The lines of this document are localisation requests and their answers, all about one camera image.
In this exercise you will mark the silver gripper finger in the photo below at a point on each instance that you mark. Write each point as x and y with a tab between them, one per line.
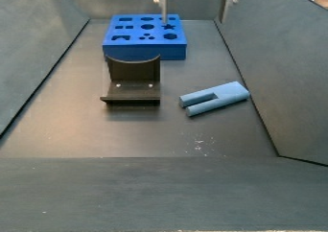
162	4
226	4

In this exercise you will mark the blue foam shape board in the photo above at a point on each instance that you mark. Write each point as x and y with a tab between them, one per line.
141	36

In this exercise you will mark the black fixture stand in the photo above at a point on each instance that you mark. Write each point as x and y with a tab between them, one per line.
134	81

